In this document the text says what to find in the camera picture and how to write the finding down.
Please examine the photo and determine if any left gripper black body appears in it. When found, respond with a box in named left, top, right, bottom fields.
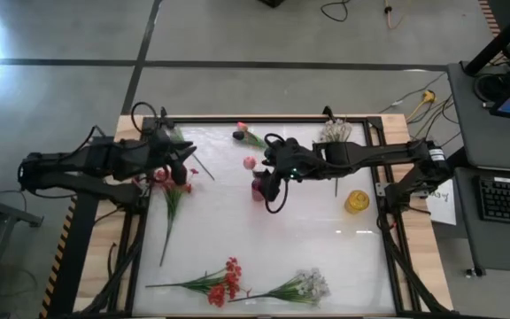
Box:
left=142, top=127, right=186, bottom=179

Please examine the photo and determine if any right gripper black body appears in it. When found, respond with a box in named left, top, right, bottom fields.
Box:
left=276, top=136, right=328, bottom=182

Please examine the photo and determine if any pink artificial tulip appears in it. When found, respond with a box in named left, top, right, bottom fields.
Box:
left=236, top=121, right=268, bottom=151
left=242, top=155, right=260, bottom=176

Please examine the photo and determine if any red artificial flower bunch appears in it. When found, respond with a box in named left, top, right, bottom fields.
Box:
left=133, top=167, right=199, bottom=268
left=145, top=256, right=243, bottom=309

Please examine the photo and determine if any white artificial flower bunch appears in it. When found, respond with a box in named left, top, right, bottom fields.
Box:
left=228, top=267, right=332, bottom=307
left=319, top=118, right=354, bottom=198

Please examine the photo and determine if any red glass vase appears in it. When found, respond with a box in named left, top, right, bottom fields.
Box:
left=250, top=170, right=268, bottom=203

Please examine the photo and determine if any yellow glass vase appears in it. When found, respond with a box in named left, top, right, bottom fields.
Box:
left=344, top=189, right=371, bottom=216

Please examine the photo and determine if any glossy white table sheet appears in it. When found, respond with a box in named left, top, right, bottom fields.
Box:
left=133, top=122, right=397, bottom=316

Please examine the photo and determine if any black beam hazard tape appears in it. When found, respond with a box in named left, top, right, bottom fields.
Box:
left=37, top=193, right=102, bottom=319

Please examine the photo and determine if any white paper sheet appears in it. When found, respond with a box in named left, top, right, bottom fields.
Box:
left=426, top=178, right=458, bottom=226

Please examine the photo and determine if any black diagonal support bar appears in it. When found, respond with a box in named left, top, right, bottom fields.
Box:
left=447, top=147, right=468, bottom=172

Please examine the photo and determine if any grey desk with monitor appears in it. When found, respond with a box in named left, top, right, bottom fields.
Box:
left=447, top=60, right=510, bottom=174

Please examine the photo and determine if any grey desk with keyboard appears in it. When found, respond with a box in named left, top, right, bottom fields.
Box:
left=453, top=167, right=510, bottom=274

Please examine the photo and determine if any black computer keyboard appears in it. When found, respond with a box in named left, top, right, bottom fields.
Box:
left=474, top=175, right=510, bottom=228

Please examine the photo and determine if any black diagonal stand pole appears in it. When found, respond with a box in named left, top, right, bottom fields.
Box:
left=463, top=0, right=510, bottom=77

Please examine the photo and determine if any orange black striped strip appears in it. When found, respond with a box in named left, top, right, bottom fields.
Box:
left=477, top=0, right=503, bottom=37

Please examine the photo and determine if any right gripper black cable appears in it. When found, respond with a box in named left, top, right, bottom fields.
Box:
left=262, top=132, right=291, bottom=215

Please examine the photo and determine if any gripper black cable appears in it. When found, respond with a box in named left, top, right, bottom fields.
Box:
left=262, top=132, right=291, bottom=215
left=129, top=101, right=170, bottom=135

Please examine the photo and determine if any black metal table frame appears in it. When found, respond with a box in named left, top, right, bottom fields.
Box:
left=121, top=105, right=415, bottom=318

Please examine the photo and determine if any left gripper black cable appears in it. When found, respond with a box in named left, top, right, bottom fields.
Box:
left=129, top=101, right=170, bottom=135

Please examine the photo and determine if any loose floor cable bundle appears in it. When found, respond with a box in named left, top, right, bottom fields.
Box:
left=377, top=72, right=463, bottom=155

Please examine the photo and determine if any yellow plug and cable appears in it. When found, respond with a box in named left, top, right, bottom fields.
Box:
left=405, top=89, right=437, bottom=123

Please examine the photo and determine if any black floor cable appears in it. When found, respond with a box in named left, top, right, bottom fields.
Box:
left=320, top=0, right=350, bottom=23

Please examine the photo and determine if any coiled black cable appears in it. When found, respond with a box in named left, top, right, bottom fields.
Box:
left=473, top=72, right=510, bottom=106

